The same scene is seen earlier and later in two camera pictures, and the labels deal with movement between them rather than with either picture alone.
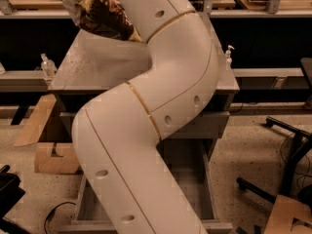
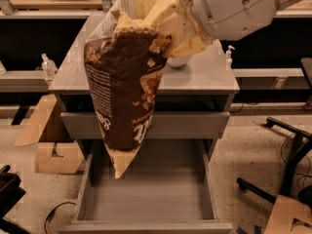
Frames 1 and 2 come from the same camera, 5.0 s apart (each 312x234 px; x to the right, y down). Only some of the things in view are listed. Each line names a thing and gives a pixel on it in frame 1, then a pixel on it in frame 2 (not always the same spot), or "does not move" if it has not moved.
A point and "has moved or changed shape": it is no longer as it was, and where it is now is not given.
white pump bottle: (228, 59) does not move
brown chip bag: (97, 8) has moved or changed shape
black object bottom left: (10, 195) does not move
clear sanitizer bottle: (48, 66) does not move
